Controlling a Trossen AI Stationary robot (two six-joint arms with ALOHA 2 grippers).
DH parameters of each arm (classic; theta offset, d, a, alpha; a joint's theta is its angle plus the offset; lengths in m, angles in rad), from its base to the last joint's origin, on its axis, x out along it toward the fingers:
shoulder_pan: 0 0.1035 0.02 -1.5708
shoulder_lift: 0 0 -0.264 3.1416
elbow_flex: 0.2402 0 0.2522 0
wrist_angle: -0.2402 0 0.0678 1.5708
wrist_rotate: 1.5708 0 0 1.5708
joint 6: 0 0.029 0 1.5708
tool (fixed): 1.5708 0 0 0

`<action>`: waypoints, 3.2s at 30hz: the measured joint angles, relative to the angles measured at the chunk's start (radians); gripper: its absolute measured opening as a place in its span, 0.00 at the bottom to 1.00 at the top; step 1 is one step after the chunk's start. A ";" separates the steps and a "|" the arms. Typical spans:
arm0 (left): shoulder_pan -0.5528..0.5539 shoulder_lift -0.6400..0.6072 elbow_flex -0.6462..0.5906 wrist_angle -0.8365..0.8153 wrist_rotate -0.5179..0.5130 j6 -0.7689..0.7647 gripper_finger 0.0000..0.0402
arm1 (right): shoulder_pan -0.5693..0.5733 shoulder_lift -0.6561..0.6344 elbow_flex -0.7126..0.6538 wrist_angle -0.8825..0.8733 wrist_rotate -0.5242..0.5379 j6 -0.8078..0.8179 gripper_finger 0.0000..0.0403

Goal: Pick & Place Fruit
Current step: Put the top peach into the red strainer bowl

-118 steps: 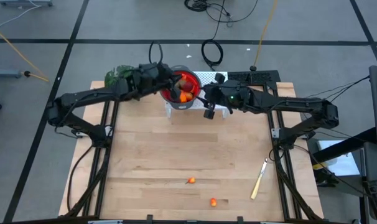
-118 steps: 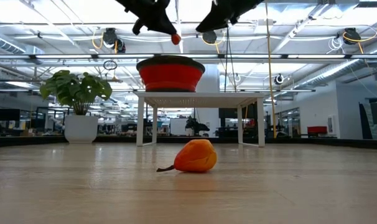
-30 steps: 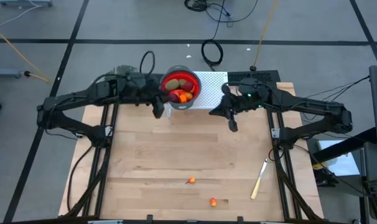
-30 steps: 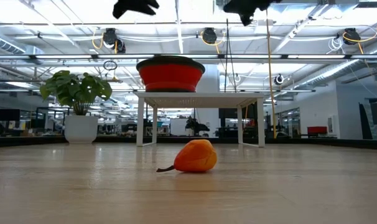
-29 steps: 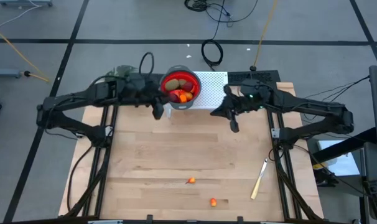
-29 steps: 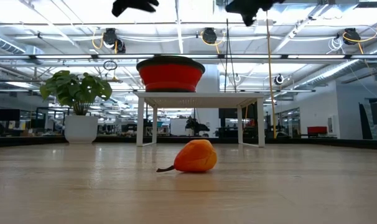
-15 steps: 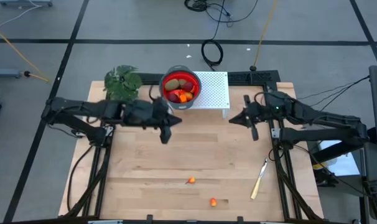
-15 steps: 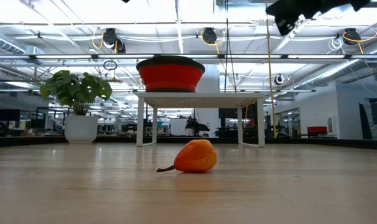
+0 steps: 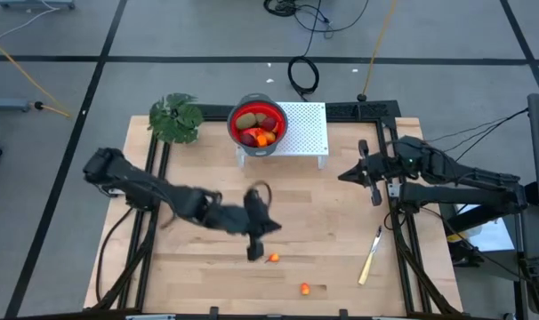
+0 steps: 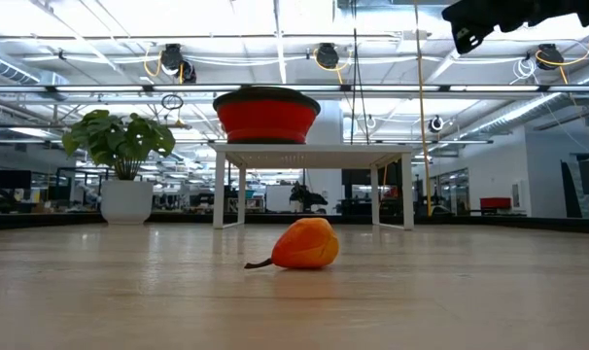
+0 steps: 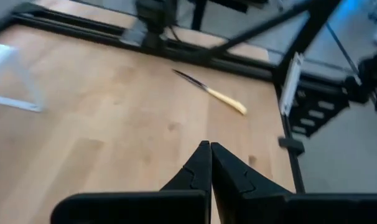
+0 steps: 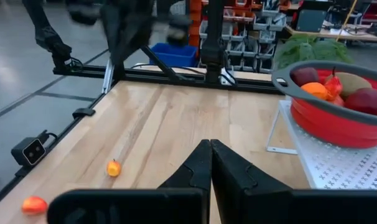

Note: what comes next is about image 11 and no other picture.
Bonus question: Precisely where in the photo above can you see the black slotted plate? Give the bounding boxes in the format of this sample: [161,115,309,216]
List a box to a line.
[288,89,350,138]

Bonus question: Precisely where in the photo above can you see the small black table clamp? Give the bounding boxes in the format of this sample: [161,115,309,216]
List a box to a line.
[277,136,305,156]

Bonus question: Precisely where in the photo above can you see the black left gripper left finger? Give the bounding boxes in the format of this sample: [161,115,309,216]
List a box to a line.
[159,140,213,224]

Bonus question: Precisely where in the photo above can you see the silver frame plate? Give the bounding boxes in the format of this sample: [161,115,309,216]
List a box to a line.
[278,52,305,117]

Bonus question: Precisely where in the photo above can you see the knife with cream handle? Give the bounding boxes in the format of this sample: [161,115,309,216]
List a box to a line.
[172,68,248,116]

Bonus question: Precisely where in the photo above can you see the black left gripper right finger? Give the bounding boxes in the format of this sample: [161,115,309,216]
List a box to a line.
[210,142,294,224]

